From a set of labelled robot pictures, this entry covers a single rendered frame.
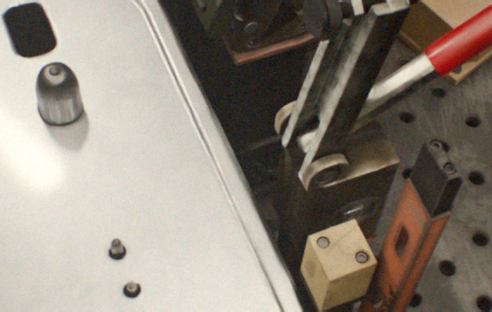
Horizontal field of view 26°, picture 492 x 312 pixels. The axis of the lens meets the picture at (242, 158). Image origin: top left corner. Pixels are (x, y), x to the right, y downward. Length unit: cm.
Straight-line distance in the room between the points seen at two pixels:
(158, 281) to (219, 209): 7
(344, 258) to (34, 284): 21
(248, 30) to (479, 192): 39
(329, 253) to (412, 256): 6
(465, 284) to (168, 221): 42
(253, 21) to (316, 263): 24
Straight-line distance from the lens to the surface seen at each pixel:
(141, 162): 77
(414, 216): 61
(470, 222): 112
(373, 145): 73
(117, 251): 73
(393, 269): 68
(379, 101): 70
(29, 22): 94
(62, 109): 78
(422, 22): 119
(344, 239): 68
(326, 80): 67
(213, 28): 85
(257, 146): 102
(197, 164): 77
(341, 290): 69
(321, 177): 70
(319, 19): 58
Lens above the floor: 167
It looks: 60 degrees down
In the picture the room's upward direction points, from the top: 5 degrees clockwise
